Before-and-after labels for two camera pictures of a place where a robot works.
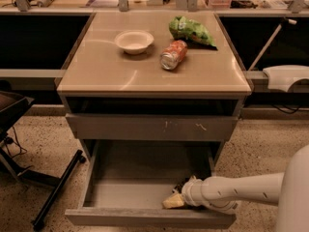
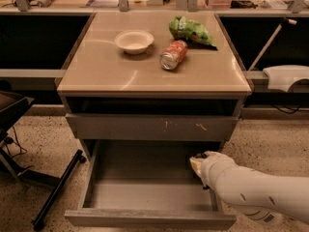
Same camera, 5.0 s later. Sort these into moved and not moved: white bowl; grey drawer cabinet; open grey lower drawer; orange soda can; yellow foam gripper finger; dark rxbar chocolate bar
Moved: dark rxbar chocolate bar; yellow foam gripper finger
Not moved: grey drawer cabinet; orange soda can; open grey lower drawer; white bowl
